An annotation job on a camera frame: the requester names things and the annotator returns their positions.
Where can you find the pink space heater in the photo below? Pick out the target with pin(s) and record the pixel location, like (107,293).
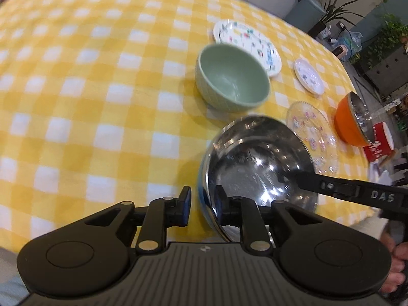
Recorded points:
(340,51)

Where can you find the dark grey cabinet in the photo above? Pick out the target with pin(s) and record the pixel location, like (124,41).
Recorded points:
(390,73)

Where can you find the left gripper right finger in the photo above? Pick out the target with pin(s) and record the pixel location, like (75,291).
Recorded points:
(244,214)

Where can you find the small white sticker plate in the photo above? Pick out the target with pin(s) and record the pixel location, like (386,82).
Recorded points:
(308,77)

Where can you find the red mug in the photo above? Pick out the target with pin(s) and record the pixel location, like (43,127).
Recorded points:
(383,144)

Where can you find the white fruity painted plate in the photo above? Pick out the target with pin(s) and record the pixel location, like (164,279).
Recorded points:
(252,41)

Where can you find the tall floor plant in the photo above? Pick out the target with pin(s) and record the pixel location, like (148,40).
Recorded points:
(333,12)

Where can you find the blue steel bowl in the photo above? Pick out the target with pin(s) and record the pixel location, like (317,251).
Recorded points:
(253,157)

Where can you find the water jug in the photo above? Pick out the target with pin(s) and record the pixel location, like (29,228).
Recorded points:
(352,40)

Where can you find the yellow checkered tablecloth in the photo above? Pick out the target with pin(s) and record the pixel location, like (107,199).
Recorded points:
(99,102)

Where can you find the clear glass plate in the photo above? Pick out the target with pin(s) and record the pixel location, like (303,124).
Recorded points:
(311,126)

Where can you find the green ceramic bowl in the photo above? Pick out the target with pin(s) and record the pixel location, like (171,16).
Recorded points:
(230,79)

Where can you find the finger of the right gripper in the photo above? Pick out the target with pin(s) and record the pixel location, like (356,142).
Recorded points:
(334,187)

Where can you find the person's right hand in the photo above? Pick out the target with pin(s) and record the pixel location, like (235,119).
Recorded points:
(398,258)

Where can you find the grey trash bin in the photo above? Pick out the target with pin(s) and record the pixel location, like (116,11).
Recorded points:
(305,14)

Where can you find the orange steel bowl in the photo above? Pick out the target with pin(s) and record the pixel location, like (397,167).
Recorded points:
(353,121)

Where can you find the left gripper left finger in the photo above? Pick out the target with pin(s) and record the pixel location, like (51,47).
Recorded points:
(160,215)

